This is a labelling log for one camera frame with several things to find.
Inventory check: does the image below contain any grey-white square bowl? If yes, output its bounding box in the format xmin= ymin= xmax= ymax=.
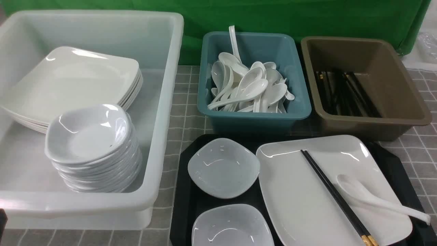
xmin=187 ymin=138 xmax=260 ymax=199
xmin=191 ymin=204 xmax=274 ymax=246

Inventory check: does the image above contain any upright white spoon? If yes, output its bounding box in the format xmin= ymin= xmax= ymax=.
xmin=228 ymin=25 xmax=242 ymax=63

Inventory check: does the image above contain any teal plastic bin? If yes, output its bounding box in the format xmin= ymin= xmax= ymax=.
xmin=197 ymin=31 xmax=312 ymax=134

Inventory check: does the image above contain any white ceramic soup spoon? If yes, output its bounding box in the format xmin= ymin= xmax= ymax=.
xmin=336 ymin=174 xmax=431 ymax=226

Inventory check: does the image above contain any white rectangular rice plate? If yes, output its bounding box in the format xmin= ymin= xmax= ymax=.
xmin=256 ymin=135 xmax=400 ymax=246

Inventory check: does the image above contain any stack of white plates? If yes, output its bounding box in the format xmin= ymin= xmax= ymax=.
xmin=1 ymin=46 xmax=143 ymax=134

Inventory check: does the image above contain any black plastic tray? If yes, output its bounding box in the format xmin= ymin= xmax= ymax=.
xmin=170 ymin=134 xmax=436 ymax=246

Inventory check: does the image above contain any pile of white spoons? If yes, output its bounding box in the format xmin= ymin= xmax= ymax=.
xmin=207 ymin=52 xmax=296 ymax=113

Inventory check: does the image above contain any green cloth backdrop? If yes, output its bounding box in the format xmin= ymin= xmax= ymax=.
xmin=1 ymin=0 xmax=431 ymax=65

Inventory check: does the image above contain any large white plastic bin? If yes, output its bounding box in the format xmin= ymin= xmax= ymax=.
xmin=1 ymin=10 xmax=184 ymax=230

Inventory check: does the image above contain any brown plastic bin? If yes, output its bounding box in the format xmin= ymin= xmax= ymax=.
xmin=301 ymin=36 xmax=432 ymax=141

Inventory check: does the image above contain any bundle of black chopsticks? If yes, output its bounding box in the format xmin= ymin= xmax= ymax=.
xmin=315 ymin=68 xmax=382 ymax=118

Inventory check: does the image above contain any stack of grey-white bowls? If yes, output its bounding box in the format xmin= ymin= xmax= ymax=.
xmin=45 ymin=104 xmax=143 ymax=193

